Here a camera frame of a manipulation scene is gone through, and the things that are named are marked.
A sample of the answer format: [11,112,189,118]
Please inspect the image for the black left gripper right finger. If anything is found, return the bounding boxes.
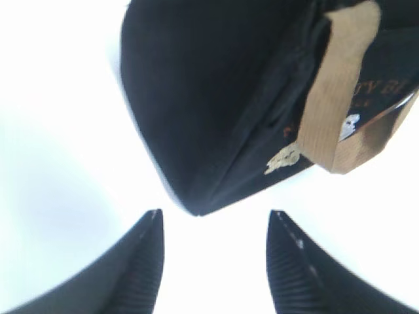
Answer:
[266,210,415,314]

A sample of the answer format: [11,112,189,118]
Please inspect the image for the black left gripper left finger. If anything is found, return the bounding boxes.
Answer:
[1,209,164,313]

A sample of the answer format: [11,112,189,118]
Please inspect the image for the black canvas tote bag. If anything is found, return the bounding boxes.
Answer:
[120,1,418,216]

